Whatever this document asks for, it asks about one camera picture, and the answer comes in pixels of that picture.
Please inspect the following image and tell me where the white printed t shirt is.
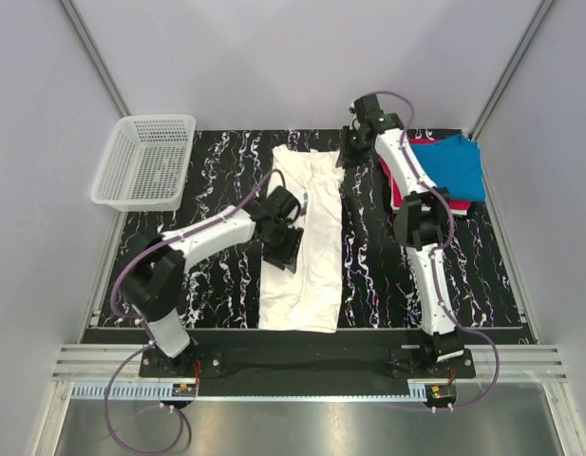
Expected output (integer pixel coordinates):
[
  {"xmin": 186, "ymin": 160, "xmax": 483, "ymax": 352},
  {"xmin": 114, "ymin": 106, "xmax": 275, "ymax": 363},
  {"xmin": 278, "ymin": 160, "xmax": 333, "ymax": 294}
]
[{"xmin": 258, "ymin": 144, "xmax": 345, "ymax": 333}]

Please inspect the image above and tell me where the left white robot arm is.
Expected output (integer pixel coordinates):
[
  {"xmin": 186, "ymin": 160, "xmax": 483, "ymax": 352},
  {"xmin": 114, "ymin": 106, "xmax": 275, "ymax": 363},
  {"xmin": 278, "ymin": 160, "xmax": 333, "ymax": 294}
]
[{"xmin": 114, "ymin": 185, "xmax": 303, "ymax": 359}]

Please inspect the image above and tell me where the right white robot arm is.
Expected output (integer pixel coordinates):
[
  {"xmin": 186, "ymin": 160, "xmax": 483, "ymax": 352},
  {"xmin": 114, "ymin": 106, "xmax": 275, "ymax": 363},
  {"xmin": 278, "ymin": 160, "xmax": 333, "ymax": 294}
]
[{"xmin": 336, "ymin": 91, "xmax": 459, "ymax": 337}]

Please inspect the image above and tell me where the black marble pattern mat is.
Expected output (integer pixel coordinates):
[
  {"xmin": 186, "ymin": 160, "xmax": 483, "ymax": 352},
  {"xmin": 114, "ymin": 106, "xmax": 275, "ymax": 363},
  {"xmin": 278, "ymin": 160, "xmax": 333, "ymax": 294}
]
[{"xmin": 89, "ymin": 129, "xmax": 535, "ymax": 344}]

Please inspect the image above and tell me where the red folded t shirt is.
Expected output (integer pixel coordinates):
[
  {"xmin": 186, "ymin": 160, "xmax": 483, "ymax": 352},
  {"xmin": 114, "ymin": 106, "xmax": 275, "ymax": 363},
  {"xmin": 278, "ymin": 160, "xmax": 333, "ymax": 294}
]
[{"xmin": 378, "ymin": 137, "xmax": 474, "ymax": 215}]

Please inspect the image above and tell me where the white plastic basket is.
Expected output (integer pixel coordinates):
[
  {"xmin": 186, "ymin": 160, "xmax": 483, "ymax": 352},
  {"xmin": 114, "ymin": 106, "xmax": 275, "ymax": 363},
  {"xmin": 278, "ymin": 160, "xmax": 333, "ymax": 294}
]
[{"xmin": 90, "ymin": 114, "xmax": 197, "ymax": 212}]

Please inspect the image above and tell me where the left small circuit board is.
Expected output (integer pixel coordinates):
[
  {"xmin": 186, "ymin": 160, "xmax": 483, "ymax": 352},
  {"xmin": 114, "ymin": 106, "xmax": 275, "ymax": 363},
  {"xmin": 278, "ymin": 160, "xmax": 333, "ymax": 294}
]
[{"xmin": 172, "ymin": 383, "xmax": 198, "ymax": 397}]

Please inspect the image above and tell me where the small circuit board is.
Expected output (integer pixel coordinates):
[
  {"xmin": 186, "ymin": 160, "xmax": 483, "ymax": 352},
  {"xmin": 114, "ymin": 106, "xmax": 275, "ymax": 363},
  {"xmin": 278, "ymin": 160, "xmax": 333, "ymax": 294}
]
[
  {"xmin": 172, "ymin": 383, "xmax": 198, "ymax": 397},
  {"xmin": 427, "ymin": 384, "xmax": 457, "ymax": 400}
]

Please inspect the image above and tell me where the right small circuit board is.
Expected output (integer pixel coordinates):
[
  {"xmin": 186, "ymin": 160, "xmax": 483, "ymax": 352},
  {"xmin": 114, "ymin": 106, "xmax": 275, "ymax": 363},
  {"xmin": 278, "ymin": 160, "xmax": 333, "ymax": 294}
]
[{"xmin": 427, "ymin": 384, "xmax": 457, "ymax": 400}]

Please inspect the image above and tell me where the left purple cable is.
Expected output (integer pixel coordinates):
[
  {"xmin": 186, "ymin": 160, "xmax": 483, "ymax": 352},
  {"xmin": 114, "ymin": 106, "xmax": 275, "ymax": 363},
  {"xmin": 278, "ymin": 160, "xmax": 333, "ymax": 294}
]
[{"xmin": 102, "ymin": 168, "xmax": 292, "ymax": 455}]

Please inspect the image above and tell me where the purple cable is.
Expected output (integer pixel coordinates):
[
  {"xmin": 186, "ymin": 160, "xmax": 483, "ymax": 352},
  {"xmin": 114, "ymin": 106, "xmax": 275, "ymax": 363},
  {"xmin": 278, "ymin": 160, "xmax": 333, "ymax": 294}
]
[
  {"xmin": 372, "ymin": 90, "xmax": 502, "ymax": 411},
  {"xmin": 102, "ymin": 168, "xmax": 292, "ymax": 455}
]

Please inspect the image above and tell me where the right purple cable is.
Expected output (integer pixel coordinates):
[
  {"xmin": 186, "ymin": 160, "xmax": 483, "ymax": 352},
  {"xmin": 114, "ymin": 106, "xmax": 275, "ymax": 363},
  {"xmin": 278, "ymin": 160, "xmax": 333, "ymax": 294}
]
[{"xmin": 372, "ymin": 90, "xmax": 502, "ymax": 411}]

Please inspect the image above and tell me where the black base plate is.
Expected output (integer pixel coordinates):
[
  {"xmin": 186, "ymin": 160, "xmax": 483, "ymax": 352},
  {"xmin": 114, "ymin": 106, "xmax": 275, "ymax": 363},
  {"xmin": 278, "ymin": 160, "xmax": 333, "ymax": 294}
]
[{"xmin": 140, "ymin": 329, "xmax": 476, "ymax": 380}]

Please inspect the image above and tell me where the aluminium rail profile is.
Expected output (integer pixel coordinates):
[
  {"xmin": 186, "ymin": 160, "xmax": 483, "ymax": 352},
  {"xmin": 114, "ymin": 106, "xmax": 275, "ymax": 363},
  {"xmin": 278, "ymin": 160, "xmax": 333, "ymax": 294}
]
[{"xmin": 51, "ymin": 344, "xmax": 567, "ymax": 383}]

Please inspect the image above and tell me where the white slotted cable duct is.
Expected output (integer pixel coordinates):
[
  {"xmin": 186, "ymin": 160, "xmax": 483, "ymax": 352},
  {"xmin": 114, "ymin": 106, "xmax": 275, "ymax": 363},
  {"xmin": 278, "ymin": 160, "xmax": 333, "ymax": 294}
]
[{"xmin": 73, "ymin": 380, "xmax": 426, "ymax": 403}]

